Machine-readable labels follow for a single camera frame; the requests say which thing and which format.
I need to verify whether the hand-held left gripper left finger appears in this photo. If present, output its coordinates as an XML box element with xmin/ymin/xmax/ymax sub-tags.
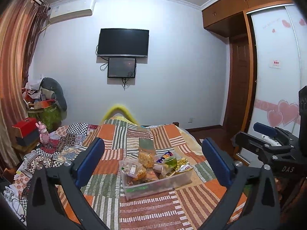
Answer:
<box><xmin>25</xmin><ymin>137</ymin><xmax>111</xmax><ymax>230</ymax></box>

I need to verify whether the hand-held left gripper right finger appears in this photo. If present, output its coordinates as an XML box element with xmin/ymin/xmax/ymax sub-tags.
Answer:
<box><xmin>197</xmin><ymin>138</ymin><xmax>281</xmax><ymax>230</ymax></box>

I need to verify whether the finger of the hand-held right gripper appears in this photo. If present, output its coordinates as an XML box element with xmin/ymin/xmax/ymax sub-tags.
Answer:
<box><xmin>254</xmin><ymin>122</ymin><xmax>299</xmax><ymax>146</ymax></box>
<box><xmin>231</xmin><ymin>131</ymin><xmax>296</xmax><ymax>166</ymax></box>

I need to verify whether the clear zip bag green seal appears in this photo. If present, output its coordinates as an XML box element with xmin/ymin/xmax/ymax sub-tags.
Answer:
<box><xmin>120</xmin><ymin>159</ymin><xmax>144</xmax><ymax>181</ymax></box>

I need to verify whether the clear plastic bin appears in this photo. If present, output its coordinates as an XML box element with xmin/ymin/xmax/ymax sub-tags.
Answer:
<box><xmin>119</xmin><ymin>152</ymin><xmax>194</xmax><ymax>200</ymax></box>

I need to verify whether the checkered patchwork quilt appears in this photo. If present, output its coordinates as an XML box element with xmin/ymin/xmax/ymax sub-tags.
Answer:
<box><xmin>36</xmin><ymin>122</ymin><xmax>100</xmax><ymax>168</ymax></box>

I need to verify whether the yellow snack packet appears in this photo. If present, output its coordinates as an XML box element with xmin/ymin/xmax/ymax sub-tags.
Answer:
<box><xmin>176</xmin><ymin>158</ymin><xmax>194</xmax><ymax>173</ymax></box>

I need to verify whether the beige fleece blanket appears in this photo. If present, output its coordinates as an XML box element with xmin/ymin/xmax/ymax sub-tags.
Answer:
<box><xmin>176</xmin><ymin>125</ymin><xmax>205</xmax><ymax>157</ymax></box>

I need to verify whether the green jelly cup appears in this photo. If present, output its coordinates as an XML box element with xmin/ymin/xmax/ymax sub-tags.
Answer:
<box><xmin>165</xmin><ymin>156</ymin><xmax>178</xmax><ymax>168</ymax></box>

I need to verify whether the wooden door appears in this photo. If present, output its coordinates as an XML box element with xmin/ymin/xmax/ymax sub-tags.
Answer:
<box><xmin>229</xmin><ymin>34</ymin><xmax>255</xmax><ymax>138</ymax></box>

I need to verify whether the blue chips bag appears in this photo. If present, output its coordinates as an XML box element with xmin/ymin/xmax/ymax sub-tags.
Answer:
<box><xmin>156</xmin><ymin>150</ymin><xmax>174</xmax><ymax>163</ymax></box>

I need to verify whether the pink toy figure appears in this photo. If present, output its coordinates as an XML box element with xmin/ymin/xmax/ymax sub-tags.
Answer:
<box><xmin>35</xmin><ymin>122</ymin><xmax>50</xmax><ymax>148</ymax></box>

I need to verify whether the clear bag of crisps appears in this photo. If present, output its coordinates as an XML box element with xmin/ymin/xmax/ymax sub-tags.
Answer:
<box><xmin>138</xmin><ymin>150</ymin><xmax>155</xmax><ymax>168</ymax></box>

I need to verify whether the orange snack packet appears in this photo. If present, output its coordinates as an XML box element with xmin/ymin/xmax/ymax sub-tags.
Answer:
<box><xmin>134</xmin><ymin>166</ymin><xmax>159</xmax><ymax>185</ymax></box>

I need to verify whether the yellow hoop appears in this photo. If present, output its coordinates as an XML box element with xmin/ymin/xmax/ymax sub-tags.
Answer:
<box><xmin>101</xmin><ymin>104</ymin><xmax>138</xmax><ymax>125</ymax></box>

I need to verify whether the green cardboard box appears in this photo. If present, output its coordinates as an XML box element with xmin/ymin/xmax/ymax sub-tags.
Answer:
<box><xmin>27</xmin><ymin>102</ymin><xmax>62</xmax><ymax>129</ymax></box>

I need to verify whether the patterned cloth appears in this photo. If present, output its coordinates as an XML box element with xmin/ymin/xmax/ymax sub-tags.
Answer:
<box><xmin>13</xmin><ymin>149</ymin><xmax>51</xmax><ymax>175</ymax></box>

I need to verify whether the dark grey box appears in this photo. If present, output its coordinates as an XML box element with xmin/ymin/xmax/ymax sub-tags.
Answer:
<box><xmin>16</xmin><ymin>134</ymin><xmax>40</xmax><ymax>147</ymax></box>

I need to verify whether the striped patchwork blanket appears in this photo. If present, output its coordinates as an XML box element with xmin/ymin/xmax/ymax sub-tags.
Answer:
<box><xmin>56</xmin><ymin>118</ymin><xmax>247</xmax><ymax>230</ymax></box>

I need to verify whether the red box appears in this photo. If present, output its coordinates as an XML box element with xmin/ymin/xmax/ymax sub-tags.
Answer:
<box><xmin>12</xmin><ymin>118</ymin><xmax>40</xmax><ymax>138</ymax></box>

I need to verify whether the white sliding wardrobe door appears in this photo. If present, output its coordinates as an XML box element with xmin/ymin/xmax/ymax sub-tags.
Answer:
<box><xmin>239</xmin><ymin>3</ymin><xmax>307</xmax><ymax>164</ymax></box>

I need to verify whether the pile of clothes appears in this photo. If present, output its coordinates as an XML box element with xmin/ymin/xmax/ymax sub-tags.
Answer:
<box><xmin>22</xmin><ymin>81</ymin><xmax>57</xmax><ymax>106</ymax></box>

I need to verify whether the striped orange curtain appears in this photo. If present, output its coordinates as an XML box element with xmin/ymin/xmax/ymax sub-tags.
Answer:
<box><xmin>0</xmin><ymin>0</ymin><xmax>51</xmax><ymax>173</ymax></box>

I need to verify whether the wooden overhead cabinet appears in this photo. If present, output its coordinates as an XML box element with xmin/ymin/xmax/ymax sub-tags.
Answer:
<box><xmin>201</xmin><ymin>0</ymin><xmax>299</xmax><ymax>39</ymax></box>

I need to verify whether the white air conditioner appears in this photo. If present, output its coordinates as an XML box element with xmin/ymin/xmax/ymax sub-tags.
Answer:
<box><xmin>49</xmin><ymin>0</ymin><xmax>96</xmax><ymax>25</ymax></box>

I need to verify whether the black monitor cable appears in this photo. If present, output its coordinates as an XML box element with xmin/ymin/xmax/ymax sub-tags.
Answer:
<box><xmin>122</xmin><ymin>77</ymin><xmax>135</xmax><ymax>90</ymax></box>

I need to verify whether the small wall monitor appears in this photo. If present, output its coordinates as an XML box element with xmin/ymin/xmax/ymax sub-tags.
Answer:
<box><xmin>107</xmin><ymin>57</ymin><xmax>137</xmax><ymax>78</ymax></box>

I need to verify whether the black wall television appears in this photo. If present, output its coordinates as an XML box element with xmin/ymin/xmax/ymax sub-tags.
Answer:
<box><xmin>97</xmin><ymin>28</ymin><xmax>149</xmax><ymax>58</ymax></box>

